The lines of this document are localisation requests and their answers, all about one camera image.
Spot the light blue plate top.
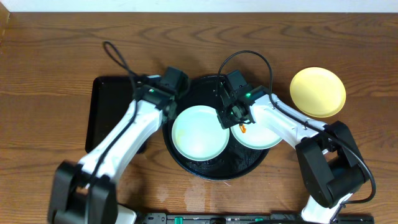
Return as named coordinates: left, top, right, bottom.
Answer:
left=172, top=105, right=229, bottom=161

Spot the light blue plate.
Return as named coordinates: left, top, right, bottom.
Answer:
left=230, top=123, right=282, bottom=150
left=172, top=105, right=229, bottom=161

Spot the yellow plate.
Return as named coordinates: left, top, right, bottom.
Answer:
left=289, top=67, right=346, bottom=118

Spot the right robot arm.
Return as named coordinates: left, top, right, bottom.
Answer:
left=216, top=85, right=374, bottom=223

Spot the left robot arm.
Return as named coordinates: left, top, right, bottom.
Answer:
left=47, top=86, right=176, bottom=223

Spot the round black tray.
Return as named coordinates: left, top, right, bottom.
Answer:
left=162, top=75, right=269, bottom=180

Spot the black rectangular tray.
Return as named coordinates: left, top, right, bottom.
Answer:
left=85, top=76, right=132, bottom=153

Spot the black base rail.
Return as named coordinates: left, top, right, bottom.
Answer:
left=135, top=212, right=375, bottom=224

